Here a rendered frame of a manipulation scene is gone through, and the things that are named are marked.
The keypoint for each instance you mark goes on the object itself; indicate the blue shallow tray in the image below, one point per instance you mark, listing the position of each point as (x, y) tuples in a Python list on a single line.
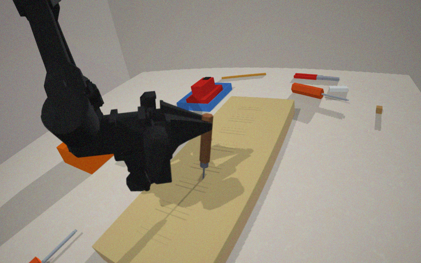
[(227, 87)]

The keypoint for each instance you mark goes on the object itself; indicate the brown-handled awl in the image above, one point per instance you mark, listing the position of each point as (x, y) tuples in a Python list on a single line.
[(205, 144)]

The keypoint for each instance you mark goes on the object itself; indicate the white rectangular block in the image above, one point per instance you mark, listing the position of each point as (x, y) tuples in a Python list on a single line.
[(338, 88)]

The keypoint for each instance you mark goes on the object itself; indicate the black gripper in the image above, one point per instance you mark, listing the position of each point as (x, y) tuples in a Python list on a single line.
[(159, 132)]

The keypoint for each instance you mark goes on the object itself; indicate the tan wooden floor panel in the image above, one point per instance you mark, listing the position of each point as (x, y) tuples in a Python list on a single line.
[(191, 220)]

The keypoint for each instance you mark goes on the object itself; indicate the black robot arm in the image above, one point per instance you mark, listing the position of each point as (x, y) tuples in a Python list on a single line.
[(71, 110)]

